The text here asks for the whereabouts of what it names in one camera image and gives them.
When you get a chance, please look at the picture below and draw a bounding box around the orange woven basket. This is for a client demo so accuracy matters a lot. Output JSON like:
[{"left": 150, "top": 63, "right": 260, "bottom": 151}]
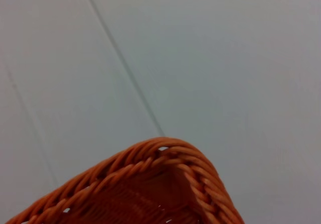
[{"left": 5, "top": 137, "right": 245, "bottom": 224}]

